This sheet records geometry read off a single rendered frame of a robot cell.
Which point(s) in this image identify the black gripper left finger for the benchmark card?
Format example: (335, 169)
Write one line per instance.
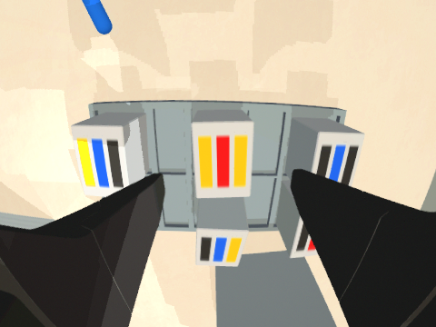
(85, 269)

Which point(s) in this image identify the blue rod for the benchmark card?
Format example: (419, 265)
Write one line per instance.
(98, 15)

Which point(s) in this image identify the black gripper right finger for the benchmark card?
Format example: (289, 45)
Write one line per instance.
(380, 256)

